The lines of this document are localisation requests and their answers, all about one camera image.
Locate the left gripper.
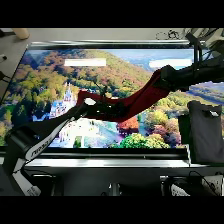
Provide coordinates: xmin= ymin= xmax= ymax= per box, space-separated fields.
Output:
xmin=94 ymin=101 xmax=127 ymax=119

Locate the grey garment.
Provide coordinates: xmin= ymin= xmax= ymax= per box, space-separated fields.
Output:
xmin=187 ymin=100 xmax=224 ymax=164

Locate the black garment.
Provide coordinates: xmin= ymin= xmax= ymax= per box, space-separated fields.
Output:
xmin=177 ymin=113 xmax=192 ymax=158

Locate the red T-shirt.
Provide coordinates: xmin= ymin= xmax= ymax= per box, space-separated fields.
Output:
xmin=77 ymin=70 xmax=172 ymax=123

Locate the silver frame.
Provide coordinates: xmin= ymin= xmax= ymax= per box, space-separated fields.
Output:
xmin=0 ymin=146 xmax=224 ymax=197

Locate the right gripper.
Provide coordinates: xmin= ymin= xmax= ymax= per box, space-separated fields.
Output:
xmin=159 ymin=64 xmax=183 ymax=92

